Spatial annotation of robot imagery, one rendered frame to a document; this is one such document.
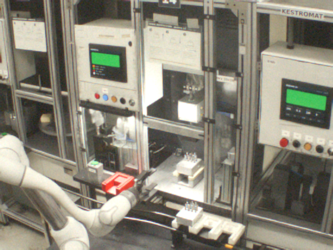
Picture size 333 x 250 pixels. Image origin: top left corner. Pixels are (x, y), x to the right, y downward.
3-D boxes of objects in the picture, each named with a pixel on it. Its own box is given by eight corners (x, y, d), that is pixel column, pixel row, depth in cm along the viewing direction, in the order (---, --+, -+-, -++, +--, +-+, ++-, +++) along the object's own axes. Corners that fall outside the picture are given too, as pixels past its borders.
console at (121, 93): (76, 101, 279) (71, 25, 260) (105, 86, 301) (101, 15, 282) (135, 113, 260) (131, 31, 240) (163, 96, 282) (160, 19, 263)
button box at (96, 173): (88, 181, 285) (86, 163, 280) (96, 175, 292) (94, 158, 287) (99, 184, 282) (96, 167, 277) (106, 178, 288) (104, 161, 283)
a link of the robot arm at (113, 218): (119, 189, 224) (108, 202, 232) (100, 205, 212) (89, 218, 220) (135, 206, 223) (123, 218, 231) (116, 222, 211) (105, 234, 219)
